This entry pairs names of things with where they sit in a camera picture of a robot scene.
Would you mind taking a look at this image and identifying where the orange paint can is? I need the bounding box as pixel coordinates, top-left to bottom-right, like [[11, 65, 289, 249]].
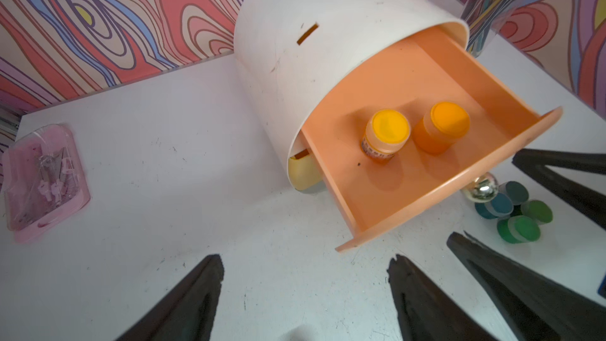
[[361, 109, 411, 162], [412, 102, 471, 155]]

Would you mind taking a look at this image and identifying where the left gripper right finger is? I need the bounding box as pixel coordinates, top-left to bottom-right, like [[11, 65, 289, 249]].
[[388, 255, 495, 340]]

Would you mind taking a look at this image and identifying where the white round drawer cabinet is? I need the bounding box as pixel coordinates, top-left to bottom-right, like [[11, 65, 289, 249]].
[[234, 0, 470, 184]]

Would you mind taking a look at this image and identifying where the yellow drawer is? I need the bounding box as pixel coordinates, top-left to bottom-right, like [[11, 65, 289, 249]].
[[287, 148, 324, 192]]

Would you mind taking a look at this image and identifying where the peach top drawer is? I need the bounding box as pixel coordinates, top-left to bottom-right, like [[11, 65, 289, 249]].
[[301, 27, 563, 252]]

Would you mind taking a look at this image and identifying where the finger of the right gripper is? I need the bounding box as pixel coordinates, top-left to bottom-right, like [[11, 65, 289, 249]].
[[512, 148, 605, 228], [447, 232, 605, 340]]

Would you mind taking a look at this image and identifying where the pink plastic tray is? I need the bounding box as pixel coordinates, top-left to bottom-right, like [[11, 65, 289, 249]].
[[3, 124, 91, 244]]

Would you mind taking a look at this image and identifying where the teal paint can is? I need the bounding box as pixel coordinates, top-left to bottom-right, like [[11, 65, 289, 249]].
[[474, 193, 514, 219], [499, 181, 530, 206]]

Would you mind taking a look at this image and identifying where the green paint can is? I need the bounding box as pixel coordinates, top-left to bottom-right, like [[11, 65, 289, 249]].
[[496, 216, 541, 244], [520, 200, 554, 225]]

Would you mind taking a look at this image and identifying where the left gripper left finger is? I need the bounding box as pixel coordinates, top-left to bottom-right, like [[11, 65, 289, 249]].
[[118, 254, 224, 340]]

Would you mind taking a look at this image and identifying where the green paint can right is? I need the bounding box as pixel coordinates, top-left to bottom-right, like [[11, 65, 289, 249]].
[[520, 200, 554, 225]]

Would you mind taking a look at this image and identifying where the green paint can lower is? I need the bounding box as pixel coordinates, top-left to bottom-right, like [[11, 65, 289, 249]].
[[496, 216, 541, 244]]

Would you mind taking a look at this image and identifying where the teal paint can right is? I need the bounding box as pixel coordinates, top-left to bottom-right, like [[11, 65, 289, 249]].
[[499, 181, 530, 206]]

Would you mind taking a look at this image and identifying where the teal paint can left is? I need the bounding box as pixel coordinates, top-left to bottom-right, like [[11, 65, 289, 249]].
[[474, 193, 514, 219]]

